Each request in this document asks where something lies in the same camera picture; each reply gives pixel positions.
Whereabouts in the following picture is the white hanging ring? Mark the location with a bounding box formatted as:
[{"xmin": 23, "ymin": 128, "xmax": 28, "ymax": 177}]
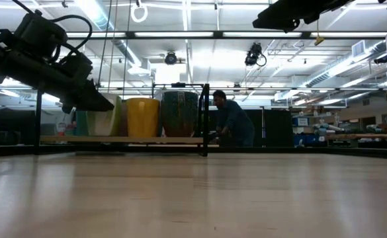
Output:
[{"xmin": 130, "ymin": 0, "xmax": 149, "ymax": 24}]

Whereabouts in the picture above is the speckled blue brown mug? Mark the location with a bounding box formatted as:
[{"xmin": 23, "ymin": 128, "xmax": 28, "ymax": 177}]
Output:
[{"xmin": 161, "ymin": 91, "xmax": 200, "ymax": 138}]

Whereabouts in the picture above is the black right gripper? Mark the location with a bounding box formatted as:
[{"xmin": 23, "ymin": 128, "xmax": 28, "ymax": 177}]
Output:
[{"xmin": 252, "ymin": 0, "xmax": 358, "ymax": 33}]

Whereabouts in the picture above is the green and white mug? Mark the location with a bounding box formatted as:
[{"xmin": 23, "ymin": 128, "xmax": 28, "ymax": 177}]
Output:
[{"xmin": 86, "ymin": 93, "xmax": 123, "ymax": 137}]

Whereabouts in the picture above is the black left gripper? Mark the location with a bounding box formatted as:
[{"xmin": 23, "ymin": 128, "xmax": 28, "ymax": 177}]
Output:
[{"xmin": 0, "ymin": 49, "xmax": 115, "ymax": 114}]

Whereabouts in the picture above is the yellow mug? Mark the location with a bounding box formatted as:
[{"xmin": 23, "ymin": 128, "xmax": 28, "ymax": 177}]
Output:
[{"xmin": 126, "ymin": 97, "xmax": 161, "ymax": 138}]

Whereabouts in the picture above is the person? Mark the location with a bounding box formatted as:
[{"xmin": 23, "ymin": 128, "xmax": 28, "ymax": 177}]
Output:
[{"xmin": 212, "ymin": 89, "xmax": 256, "ymax": 148}]

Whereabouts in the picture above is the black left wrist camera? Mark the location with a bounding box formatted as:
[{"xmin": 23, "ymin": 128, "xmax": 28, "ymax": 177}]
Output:
[{"xmin": 13, "ymin": 10, "xmax": 69, "ymax": 50}]

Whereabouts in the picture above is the wooden background table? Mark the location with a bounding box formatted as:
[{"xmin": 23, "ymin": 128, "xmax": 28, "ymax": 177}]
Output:
[{"xmin": 325, "ymin": 131, "xmax": 387, "ymax": 149}]

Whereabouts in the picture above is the black ceiling-mounted device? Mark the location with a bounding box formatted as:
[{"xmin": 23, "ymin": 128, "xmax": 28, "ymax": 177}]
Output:
[
  {"xmin": 244, "ymin": 42, "xmax": 267, "ymax": 67},
  {"xmin": 164, "ymin": 51, "xmax": 178, "ymax": 65}
]

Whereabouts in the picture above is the black aluminium table frame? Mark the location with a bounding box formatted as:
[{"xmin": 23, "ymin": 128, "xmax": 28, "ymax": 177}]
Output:
[{"xmin": 0, "ymin": 144, "xmax": 387, "ymax": 160}]

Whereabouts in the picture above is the blue box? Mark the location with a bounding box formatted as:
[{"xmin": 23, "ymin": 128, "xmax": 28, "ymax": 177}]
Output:
[{"xmin": 292, "ymin": 116, "xmax": 310, "ymax": 127}]

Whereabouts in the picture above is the yellow hanging tag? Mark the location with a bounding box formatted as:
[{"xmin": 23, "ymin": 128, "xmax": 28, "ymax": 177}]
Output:
[{"xmin": 314, "ymin": 19, "xmax": 325, "ymax": 46}]

